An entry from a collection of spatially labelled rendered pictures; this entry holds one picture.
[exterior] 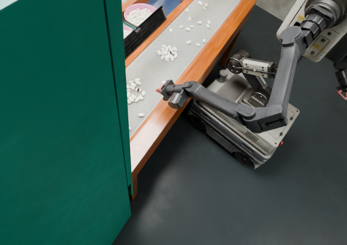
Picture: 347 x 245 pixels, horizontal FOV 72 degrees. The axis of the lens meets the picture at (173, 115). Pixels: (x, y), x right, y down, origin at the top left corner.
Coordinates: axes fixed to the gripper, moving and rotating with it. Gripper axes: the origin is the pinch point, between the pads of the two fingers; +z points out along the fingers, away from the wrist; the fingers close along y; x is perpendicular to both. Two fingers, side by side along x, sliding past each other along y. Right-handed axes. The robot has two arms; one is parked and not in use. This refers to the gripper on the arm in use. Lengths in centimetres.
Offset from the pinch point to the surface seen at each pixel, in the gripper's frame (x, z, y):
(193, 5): -8, 26, -95
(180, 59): 5.5, 11.1, -39.0
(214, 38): 10, 1, -69
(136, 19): -24, 46, -53
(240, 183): 116, -5, -18
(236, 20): 13, -3, -98
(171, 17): -13, 28, -68
